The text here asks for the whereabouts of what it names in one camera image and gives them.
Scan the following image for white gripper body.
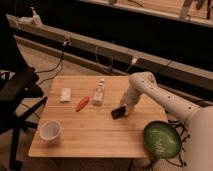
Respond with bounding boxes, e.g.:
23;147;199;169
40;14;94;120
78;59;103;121
120;95;135;116

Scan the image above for black eraser block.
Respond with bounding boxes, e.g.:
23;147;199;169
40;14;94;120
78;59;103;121
111;106;126;119

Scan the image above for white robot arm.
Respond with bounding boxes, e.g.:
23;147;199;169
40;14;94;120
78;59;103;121
120;72;213;171

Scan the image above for white ceramic cup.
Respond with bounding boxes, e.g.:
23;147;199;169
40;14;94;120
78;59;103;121
39;120;62;144

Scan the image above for orange carrot toy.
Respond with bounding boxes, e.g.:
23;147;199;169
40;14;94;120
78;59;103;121
75;96;90;112

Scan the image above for wooden table board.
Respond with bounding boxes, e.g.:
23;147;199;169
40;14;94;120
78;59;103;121
29;76;166;158

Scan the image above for black office chair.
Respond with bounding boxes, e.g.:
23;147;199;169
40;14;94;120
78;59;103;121
0;11;47;171

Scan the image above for white spray bottle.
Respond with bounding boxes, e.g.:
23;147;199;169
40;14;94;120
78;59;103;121
30;7;42;27

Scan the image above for black floor cables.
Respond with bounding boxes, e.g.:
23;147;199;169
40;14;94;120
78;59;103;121
164;118;193;168

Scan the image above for long metal rail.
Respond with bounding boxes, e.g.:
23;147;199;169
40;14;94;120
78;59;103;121
7;15;213;91

